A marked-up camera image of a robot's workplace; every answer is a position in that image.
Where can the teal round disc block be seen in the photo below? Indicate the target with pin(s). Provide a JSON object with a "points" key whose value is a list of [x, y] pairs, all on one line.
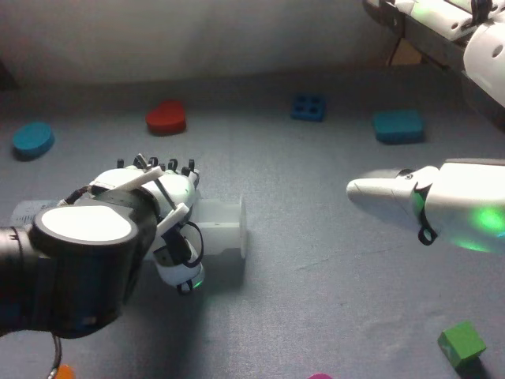
{"points": [[33, 140]]}

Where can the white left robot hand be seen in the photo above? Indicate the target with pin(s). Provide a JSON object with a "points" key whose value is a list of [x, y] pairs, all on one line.
{"points": [[177, 189]]}

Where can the teal rounded rectangular block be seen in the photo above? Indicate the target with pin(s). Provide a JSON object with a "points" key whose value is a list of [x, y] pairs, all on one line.
{"points": [[398, 126]]}

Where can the green cube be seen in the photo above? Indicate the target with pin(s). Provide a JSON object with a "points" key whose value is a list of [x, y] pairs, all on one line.
{"points": [[461, 343]]}

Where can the grey table cloth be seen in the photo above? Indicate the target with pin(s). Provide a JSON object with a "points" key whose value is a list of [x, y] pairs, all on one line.
{"points": [[315, 296]]}

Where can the red heart block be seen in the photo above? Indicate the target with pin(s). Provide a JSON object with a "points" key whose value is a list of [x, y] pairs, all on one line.
{"points": [[165, 117]]}

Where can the blue block with four holes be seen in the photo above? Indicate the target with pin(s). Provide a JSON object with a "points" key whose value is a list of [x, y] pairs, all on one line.
{"points": [[309, 107]]}

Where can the magenta round block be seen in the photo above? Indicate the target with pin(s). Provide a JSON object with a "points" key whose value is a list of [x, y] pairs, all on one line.
{"points": [[320, 376]]}

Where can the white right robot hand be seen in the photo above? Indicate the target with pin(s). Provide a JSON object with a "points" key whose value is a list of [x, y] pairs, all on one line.
{"points": [[465, 197]]}

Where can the orange triangle block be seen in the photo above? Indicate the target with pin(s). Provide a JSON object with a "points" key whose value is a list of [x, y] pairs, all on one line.
{"points": [[66, 373]]}

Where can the brown cardboard box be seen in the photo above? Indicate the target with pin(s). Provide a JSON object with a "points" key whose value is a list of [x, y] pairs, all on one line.
{"points": [[404, 55]]}

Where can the white padded backdrop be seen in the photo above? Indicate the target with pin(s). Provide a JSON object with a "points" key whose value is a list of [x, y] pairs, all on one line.
{"points": [[197, 35]]}

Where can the large translucent plastic syringe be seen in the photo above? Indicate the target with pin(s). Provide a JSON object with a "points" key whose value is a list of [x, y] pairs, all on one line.
{"points": [[221, 233]]}

